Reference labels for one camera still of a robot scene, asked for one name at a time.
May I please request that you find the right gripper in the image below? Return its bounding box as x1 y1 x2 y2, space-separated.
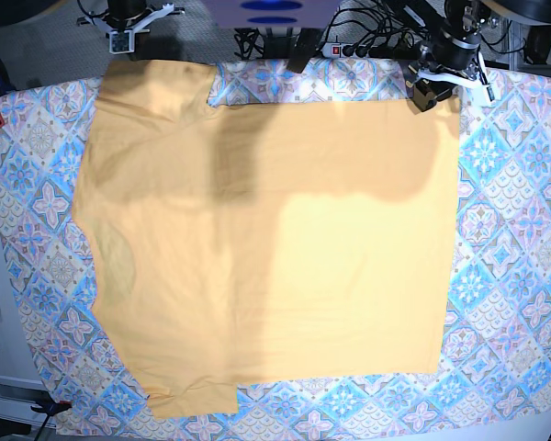
76 0 186 34

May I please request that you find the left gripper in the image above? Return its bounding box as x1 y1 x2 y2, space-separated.
406 27 489 112

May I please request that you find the yellow T-shirt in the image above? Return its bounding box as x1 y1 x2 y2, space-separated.
73 61 460 418

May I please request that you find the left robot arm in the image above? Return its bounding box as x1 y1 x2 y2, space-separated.
407 1 496 112

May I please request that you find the white power strip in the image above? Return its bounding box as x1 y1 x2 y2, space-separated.
321 42 354 59

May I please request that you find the red black clamp lower left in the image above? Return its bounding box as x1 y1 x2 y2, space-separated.
30 401 72 417

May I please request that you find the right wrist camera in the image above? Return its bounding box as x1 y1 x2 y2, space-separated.
108 29 135 55

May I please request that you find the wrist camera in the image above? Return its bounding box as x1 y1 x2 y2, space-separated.
108 29 135 55
482 83 495 106

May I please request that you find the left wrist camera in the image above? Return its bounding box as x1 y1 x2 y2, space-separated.
482 83 495 106

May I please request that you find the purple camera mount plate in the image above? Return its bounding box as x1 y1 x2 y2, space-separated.
203 0 341 28

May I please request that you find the black camera post clamp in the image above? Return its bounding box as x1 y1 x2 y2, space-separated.
287 28 322 74

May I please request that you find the black cable bundle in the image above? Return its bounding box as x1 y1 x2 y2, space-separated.
232 28 267 60

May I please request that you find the white rail bracket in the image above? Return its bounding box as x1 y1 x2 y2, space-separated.
0 376 51 427

